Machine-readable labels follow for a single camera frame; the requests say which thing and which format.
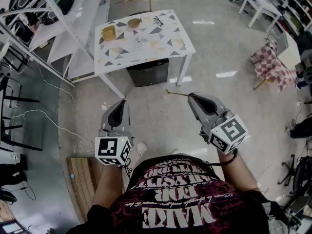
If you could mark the small white table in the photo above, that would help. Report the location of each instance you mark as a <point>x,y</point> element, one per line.
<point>263,4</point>

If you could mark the rectangular wooden box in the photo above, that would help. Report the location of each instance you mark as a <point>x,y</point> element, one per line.
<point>108,32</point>

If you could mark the round wooden bowl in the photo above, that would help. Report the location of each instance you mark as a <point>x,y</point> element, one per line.
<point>134,23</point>

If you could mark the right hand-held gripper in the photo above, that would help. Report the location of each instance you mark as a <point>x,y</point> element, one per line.
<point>229,130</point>

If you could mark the black metal frame chair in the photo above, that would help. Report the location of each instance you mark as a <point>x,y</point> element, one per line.
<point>22,99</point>

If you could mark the red white checkered cloth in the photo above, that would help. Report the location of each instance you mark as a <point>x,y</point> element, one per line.
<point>270,67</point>

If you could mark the white triangle-patterned table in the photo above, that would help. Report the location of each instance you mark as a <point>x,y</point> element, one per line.
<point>158,50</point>

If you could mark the person's white shoe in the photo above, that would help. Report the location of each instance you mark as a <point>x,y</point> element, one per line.
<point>141,148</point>

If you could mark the wooden pallet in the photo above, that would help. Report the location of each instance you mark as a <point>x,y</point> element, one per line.
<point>80,186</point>

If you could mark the cream cabinet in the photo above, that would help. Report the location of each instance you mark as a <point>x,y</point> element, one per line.
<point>290,50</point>

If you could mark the dark red printed t-shirt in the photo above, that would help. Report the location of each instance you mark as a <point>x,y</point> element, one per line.
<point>180,203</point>

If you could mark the black mini fridge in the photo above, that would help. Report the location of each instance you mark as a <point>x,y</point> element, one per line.
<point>148,72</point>

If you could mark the clear glass cup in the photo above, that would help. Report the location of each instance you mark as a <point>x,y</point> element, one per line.
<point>141,40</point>

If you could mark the black office chair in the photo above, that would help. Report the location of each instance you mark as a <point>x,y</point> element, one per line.
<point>302,177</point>

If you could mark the white wall shelf unit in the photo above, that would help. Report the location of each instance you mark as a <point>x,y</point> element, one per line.
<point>297,8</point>

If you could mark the person's right forearm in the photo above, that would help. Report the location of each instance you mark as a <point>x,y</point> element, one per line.
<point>239,172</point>

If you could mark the black eyeglasses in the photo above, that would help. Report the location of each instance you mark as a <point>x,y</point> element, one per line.
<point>158,20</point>

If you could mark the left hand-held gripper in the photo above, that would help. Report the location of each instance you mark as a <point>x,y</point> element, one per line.
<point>107,150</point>

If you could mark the person's left forearm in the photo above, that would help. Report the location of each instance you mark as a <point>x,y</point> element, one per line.
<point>107,186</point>

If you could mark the white metal shelving rack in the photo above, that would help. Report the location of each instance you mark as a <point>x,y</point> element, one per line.
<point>61,16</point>

